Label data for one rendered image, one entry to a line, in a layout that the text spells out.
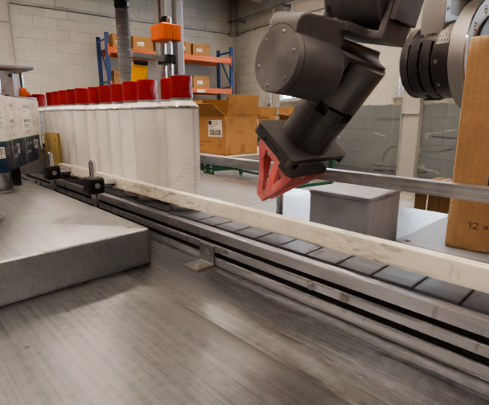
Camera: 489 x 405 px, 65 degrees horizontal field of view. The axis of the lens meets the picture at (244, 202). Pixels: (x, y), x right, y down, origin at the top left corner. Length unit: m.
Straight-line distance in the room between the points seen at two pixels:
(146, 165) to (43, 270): 0.28
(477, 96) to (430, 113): 5.86
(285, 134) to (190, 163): 0.21
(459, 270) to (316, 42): 0.22
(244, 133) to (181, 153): 1.94
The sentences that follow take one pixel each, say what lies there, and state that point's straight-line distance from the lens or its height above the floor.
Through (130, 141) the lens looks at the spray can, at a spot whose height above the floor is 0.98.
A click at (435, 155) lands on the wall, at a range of 6.38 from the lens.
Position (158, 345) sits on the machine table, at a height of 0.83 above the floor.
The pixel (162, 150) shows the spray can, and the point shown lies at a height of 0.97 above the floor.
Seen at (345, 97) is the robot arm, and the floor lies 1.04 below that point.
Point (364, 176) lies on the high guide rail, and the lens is 0.45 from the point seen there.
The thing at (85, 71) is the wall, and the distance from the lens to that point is 8.62.
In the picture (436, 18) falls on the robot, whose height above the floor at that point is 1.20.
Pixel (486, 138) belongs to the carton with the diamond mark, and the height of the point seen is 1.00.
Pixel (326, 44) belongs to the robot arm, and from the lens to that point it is 0.37.
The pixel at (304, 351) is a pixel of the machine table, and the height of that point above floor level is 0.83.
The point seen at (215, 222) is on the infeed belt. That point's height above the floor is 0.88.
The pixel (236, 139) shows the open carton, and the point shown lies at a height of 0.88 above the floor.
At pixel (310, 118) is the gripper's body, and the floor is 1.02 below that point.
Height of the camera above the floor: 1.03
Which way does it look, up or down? 13 degrees down
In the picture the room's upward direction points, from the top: straight up
